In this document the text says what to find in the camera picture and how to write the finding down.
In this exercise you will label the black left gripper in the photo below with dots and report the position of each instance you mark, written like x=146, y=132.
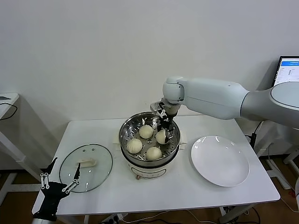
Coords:
x=51, y=196

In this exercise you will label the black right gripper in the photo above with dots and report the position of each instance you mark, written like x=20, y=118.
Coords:
x=167, y=123

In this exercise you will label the white steamed baozi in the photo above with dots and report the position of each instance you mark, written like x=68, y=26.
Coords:
x=160, y=138
x=146, y=131
x=134, y=145
x=154, y=153

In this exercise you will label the round glass pot lid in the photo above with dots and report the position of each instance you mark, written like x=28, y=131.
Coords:
x=100, y=161

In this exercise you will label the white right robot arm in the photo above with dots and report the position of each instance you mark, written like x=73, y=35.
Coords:
x=210, y=93

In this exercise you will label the stainless steel steamer basket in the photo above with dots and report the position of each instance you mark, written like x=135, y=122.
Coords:
x=130, y=133

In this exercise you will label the cream electric cooking pot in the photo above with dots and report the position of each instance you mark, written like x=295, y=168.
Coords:
x=149, y=172

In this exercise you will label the white round plate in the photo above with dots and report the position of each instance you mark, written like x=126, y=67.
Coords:
x=219, y=161

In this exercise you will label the white empty side table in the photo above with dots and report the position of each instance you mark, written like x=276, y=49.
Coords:
x=9, y=105

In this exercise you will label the white laptop side table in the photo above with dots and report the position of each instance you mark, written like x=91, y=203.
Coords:
x=292, y=158

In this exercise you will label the grey open laptop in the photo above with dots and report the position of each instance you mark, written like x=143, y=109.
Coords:
x=289, y=67

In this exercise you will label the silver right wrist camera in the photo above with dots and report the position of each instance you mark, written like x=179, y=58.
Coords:
x=155, y=107

